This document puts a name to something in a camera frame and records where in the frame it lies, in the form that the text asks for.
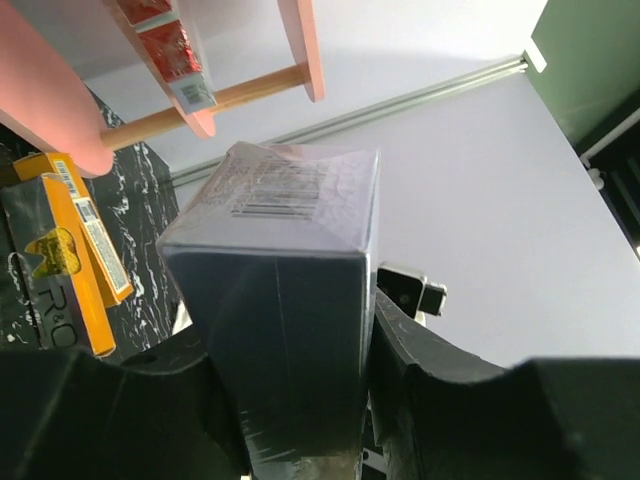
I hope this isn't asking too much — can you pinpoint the orange barcode toothpaste box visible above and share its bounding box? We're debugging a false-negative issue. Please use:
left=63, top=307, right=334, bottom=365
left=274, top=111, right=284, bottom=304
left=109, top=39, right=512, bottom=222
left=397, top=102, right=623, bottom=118
left=13, top=152, right=134, bottom=308

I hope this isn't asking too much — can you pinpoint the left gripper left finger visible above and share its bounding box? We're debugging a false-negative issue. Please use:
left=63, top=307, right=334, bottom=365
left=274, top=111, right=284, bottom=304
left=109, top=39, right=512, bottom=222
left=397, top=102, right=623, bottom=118
left=1, top=332, right=250, bottom=479

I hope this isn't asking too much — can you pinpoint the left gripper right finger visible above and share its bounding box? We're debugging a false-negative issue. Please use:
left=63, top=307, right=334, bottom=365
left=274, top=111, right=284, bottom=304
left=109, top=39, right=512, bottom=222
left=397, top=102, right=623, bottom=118
left=370, top=294, right=639, bottom=479

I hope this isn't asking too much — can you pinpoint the orange R&O toothpaste box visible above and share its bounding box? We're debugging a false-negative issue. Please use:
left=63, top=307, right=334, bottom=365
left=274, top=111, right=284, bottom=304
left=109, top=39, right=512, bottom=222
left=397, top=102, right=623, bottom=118
left=1, top=173, right=116, bottom=357

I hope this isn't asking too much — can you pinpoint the pink three-tier shelf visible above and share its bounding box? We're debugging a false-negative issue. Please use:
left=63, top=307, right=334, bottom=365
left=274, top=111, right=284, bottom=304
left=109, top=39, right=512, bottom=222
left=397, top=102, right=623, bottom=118
left=1, top=1, right=325, bottom=178

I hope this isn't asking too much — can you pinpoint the silver grey toothpaste box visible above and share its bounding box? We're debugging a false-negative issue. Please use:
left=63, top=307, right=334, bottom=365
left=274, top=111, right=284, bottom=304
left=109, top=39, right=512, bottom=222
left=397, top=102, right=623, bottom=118
left=158, top=142, right=380, bottom=479

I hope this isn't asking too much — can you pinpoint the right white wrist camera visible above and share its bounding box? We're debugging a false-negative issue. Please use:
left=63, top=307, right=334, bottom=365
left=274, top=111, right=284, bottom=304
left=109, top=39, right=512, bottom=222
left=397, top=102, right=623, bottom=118
left=377, top=263, right=448, bottom=318

